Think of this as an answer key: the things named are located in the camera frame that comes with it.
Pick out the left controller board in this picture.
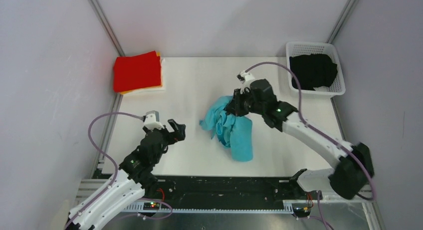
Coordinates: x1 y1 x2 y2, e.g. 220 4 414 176
143 202 161 211

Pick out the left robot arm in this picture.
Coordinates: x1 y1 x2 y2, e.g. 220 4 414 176
64 119 186 230

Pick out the aluminium frame rail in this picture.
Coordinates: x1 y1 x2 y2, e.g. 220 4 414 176
71 179 381 230

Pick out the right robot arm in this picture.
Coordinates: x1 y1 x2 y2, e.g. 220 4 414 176
225 79 374 200

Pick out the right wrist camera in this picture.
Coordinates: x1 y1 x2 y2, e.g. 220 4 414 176
237 71 256 94

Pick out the controller board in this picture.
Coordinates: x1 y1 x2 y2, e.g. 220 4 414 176
143 202 161 211
292 207 313 219

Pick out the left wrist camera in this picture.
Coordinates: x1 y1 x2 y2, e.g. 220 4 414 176
143 110 164 131

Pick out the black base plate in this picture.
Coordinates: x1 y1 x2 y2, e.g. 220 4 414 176
145 175 309 211

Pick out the white garment in basket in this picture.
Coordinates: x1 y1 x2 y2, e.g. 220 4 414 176
314 86 330 92

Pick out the white plastic basket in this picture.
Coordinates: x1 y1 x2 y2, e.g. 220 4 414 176
286 41 346 98

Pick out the cyan t-shirt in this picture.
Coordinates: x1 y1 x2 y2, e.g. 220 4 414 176
199 96 253 162

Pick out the black t-shirt in basket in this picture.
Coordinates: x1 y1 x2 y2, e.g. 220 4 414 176
289 54 338 91

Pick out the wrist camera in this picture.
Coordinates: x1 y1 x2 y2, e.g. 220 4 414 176
143 110 164 131
237 71 256 94

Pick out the right controller board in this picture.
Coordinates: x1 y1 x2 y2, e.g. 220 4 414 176
292 207 313 219

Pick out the folded orange t-shirt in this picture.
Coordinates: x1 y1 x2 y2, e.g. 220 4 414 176
119 51 163 96

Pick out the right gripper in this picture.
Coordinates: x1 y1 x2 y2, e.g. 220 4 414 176
226 87 265 117

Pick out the folded white t-shirt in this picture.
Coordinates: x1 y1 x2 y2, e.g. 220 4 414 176
124 57 166 95

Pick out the folded red t-shirt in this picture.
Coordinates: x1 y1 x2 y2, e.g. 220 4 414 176
113 50 162 93

